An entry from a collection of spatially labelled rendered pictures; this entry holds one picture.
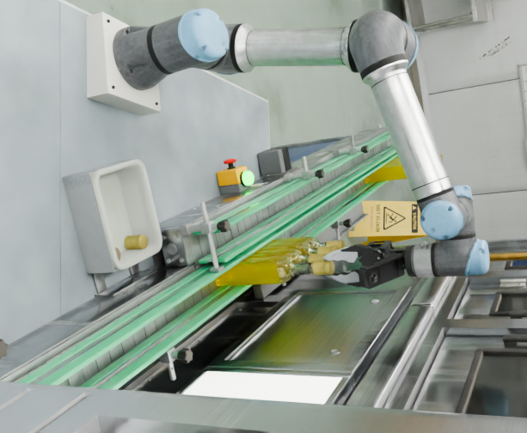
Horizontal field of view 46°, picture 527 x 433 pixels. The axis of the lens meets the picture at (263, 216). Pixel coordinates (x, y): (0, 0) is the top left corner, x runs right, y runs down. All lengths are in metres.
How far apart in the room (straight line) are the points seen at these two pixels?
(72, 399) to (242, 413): 0.15
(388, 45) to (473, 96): 6.01
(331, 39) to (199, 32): 0.29
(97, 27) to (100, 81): 0.13
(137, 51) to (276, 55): 0.32
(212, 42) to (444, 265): 0.70
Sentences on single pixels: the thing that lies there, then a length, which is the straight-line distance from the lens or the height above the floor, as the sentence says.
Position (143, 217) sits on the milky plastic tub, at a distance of 1.49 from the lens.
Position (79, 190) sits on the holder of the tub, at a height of 0.79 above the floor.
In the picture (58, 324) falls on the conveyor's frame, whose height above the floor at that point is 0.79.
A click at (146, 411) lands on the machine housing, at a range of 0.47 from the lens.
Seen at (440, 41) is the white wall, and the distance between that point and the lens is 7.29.
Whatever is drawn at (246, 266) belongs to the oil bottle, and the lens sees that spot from 1.53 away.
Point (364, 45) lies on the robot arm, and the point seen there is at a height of 1.38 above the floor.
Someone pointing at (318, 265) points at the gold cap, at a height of 1.17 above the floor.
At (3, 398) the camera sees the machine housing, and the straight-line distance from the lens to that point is 0.57.
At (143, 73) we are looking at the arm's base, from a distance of 1.50.
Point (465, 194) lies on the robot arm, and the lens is 1.36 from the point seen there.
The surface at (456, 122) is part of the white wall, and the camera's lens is 7.31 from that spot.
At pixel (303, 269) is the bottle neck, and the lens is 1.48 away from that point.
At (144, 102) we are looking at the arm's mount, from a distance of 1.55.
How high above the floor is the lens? 1.76
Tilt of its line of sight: 29 degrees down
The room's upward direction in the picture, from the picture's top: 85 degrees clockwise
